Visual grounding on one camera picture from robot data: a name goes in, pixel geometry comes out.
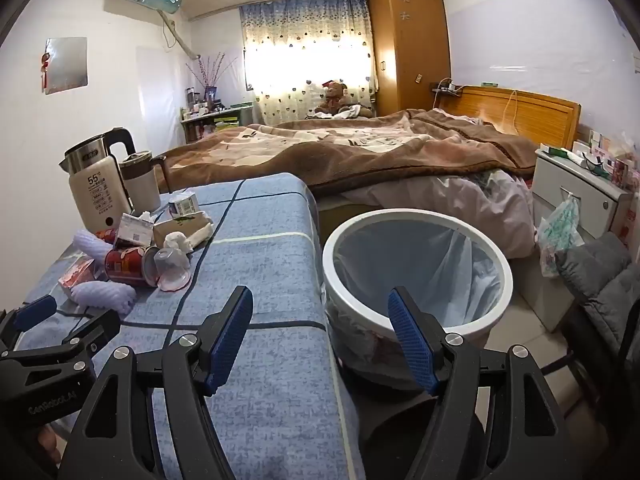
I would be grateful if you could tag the cluttered small desk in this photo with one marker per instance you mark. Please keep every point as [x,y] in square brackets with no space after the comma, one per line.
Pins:
[215,122]

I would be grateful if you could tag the small wall shelf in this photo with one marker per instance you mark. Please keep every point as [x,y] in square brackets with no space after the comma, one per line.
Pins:
[446,87]

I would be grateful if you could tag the green printed plastic bag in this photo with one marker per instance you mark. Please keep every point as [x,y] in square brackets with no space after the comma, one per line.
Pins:
[562,225]

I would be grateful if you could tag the group of small boxes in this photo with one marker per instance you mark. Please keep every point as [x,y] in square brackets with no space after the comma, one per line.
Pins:
[605,155]

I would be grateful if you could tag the silver foil wall sheet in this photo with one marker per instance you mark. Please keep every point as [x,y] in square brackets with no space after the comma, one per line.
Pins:
[67,65]

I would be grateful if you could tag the brown teddy bear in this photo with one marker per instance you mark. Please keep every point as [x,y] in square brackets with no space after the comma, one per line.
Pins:
[336,95]

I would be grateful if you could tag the white nightstand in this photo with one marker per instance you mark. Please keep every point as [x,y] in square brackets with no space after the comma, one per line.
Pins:
[565,180]

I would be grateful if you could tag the clear jelly cup red lid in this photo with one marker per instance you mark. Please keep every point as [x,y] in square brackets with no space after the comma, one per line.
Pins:
[172,270]

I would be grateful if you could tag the person's left hand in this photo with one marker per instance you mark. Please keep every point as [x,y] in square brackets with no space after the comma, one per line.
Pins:
[49,425]

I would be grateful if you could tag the air conditioner pipe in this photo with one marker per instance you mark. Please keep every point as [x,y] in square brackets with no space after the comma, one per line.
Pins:
[180,42]

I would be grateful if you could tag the white steel electric kettle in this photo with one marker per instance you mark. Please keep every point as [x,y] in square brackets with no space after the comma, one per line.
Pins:
[92,195]

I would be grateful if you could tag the white wall socket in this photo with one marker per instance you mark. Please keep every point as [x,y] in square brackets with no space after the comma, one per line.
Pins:
[636,63]

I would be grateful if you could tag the white foam fruit net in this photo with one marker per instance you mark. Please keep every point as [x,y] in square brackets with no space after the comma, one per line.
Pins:
[105,297]
[92,245]

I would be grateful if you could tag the patterned window curtain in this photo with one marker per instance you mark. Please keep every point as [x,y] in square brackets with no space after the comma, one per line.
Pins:
[305,35]

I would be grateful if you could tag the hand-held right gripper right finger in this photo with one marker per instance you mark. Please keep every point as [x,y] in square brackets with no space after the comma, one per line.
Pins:
[411,342]

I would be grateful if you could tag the pale blue bin liner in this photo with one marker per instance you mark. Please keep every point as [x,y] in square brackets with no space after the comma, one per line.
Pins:
[450,270]

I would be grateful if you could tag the white tissue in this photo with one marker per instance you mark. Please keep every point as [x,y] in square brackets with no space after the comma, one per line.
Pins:
[177,242]

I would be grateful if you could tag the red cartoon drink can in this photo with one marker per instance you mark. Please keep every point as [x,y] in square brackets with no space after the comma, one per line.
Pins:
[127,265]
[106,236]

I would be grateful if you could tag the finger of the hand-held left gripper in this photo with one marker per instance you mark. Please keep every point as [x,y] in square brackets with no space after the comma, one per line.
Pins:
[35,310]
[95,332]

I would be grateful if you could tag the white round trash bin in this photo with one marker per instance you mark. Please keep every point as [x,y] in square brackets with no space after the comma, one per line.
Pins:
[334,270]

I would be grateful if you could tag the flat green box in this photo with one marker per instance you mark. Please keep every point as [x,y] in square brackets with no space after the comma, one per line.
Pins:
[560,151]

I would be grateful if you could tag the pale pink packet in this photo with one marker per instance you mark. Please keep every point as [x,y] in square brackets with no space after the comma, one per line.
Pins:
[77,272]

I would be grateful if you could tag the brown cardboard piece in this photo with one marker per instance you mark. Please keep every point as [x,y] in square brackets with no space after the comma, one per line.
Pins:
[182,225]

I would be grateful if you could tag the white wall panel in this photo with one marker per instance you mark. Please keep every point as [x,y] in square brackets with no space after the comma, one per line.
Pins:
[160,90]

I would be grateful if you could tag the wooden wardrobe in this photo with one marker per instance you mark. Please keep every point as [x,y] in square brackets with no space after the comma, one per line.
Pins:
[410,45]

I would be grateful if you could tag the white mug with brown lid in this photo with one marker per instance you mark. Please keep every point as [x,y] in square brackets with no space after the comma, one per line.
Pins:
[142,185]

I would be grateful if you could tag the wooden bed headboard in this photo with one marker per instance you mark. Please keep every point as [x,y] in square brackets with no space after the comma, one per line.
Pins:
[530,110]

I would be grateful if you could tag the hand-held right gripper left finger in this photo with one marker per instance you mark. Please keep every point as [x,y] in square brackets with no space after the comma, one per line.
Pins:
[230,332]

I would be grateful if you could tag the small white printed carton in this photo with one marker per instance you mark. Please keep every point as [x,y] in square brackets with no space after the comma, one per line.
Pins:
[135,230]

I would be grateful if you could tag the pale pink bed sheet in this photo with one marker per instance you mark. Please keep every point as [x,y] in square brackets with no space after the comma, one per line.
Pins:
[450,210]

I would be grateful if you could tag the vase with purple branches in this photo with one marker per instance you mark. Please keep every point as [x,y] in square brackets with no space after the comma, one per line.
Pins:
[210,72]

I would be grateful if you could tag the red hanging ornament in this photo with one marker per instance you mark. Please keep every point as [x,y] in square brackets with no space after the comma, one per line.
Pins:
[45,70]

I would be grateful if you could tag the small white labelled bottle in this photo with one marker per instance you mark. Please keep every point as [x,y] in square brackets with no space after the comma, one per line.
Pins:
[184,205]

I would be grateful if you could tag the brown blanket bed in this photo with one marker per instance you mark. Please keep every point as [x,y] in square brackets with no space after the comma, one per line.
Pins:
[350,150]

